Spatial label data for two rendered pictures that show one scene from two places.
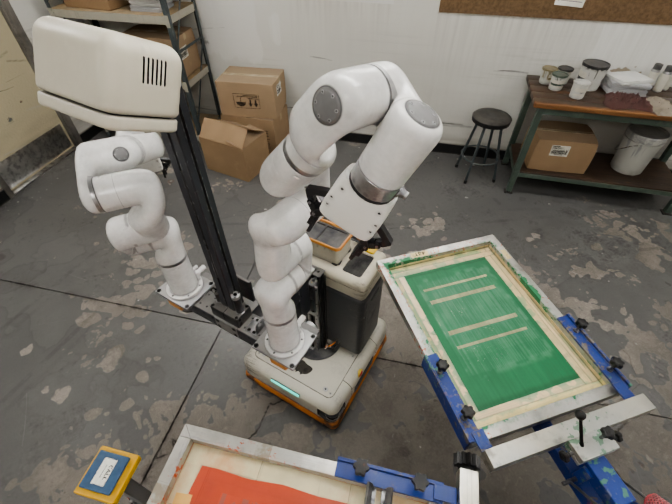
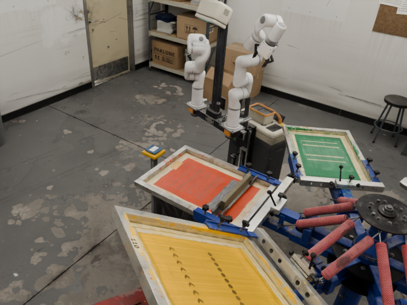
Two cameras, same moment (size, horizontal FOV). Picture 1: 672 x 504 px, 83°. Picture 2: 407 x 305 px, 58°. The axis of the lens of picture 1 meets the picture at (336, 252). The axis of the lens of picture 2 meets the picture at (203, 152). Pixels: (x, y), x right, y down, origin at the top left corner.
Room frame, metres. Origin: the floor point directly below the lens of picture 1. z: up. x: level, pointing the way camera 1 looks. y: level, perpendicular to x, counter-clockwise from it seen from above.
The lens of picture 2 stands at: (-1.83, -0.41, 2.53)
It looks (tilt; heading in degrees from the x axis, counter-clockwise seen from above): 33 degrees down; 18
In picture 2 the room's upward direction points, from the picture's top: 4 degrees clockwise
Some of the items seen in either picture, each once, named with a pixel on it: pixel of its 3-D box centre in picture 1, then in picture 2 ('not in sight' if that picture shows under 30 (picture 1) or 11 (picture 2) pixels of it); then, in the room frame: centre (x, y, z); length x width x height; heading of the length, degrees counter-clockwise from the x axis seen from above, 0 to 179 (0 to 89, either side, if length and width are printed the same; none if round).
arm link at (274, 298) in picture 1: (278, 293); (236, 97); (0.65, 0.16, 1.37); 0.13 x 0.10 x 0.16; 146
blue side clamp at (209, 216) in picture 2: not in sight; (215, 222); (-0.26, -0.02, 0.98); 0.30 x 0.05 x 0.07; 77
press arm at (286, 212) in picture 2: not in sight; (285, 214); (-0.06, -0.40, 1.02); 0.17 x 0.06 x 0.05; 77
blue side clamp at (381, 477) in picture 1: (387, 481); (257, 178); (0.28, -0.15, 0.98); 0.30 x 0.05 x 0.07; 77
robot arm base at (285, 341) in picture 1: (285, 323); (234, 116); (0.66, 0.16, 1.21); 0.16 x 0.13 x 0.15; 150
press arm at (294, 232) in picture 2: not in sight; (263, 220); (-0.03, -0.27, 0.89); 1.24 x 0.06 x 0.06; 77
